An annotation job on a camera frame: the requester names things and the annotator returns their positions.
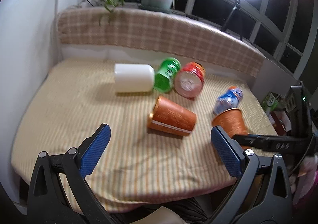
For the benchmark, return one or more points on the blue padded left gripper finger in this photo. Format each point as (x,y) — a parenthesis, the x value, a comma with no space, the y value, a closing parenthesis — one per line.
(58,191)

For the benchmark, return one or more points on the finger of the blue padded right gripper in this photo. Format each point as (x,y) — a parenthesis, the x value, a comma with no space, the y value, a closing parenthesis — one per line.
(261,193)

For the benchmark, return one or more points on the orange paper cup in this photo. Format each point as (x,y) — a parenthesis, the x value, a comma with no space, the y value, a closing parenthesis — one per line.
(231,122)
(169,117)

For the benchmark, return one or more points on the white cylindrical cup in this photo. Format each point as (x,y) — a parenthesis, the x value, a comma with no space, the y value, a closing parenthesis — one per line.
(133,78)

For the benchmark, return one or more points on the white knit gloved hand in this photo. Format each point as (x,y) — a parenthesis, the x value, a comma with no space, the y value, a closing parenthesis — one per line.
(304,183)

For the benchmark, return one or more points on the green tissue box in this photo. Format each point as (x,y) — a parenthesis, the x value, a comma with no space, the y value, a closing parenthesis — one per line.
(270,102)

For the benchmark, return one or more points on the blue label water bottle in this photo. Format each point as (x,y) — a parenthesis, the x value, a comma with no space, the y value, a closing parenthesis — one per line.
(230,99)

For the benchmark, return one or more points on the striped yellow table cloth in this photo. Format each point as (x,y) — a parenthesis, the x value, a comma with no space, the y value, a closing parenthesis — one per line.
(139,166)

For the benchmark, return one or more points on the red label plastic bottle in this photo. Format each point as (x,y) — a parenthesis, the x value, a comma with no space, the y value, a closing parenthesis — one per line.
(189,81)

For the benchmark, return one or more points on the green tea bottle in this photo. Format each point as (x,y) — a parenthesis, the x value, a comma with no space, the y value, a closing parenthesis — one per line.
(165,75)

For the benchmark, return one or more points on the plaid beige sill cloth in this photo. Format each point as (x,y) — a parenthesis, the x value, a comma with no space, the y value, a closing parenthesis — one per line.
(147,30)

